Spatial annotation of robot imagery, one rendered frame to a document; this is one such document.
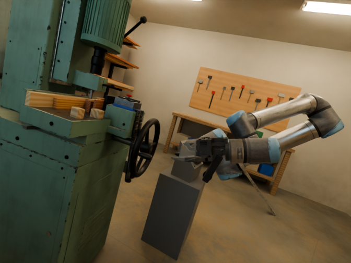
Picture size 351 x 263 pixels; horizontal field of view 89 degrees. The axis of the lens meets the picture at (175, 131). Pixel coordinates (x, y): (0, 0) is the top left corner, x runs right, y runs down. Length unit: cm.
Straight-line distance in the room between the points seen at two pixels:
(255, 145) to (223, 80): 345
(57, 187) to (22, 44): 65
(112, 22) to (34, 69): 41
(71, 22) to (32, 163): 62
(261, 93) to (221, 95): 78
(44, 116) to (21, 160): 28
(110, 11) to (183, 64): 351
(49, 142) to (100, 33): 49
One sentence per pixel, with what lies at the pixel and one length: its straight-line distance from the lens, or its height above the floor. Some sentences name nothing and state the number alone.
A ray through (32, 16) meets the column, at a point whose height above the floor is 123.
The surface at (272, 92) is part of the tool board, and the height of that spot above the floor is 175.
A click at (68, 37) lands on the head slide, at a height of 119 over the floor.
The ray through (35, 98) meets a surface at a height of 93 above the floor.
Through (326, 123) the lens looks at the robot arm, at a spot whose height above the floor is 116.
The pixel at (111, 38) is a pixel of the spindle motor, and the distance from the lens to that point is 93.
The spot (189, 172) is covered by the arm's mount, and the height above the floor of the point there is 62.
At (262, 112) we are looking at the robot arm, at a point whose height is 112.
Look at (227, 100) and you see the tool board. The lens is 399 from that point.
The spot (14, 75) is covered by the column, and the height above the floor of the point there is 97.
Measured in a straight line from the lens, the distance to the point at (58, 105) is 84.
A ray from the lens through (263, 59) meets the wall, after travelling 418.
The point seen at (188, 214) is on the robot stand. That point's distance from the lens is 133.
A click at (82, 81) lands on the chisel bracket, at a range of 98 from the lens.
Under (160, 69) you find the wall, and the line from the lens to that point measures 453.
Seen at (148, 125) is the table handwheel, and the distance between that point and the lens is 76.
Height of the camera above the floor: 105
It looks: 9 degrees down
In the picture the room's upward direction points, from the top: 16 degrees clockwise
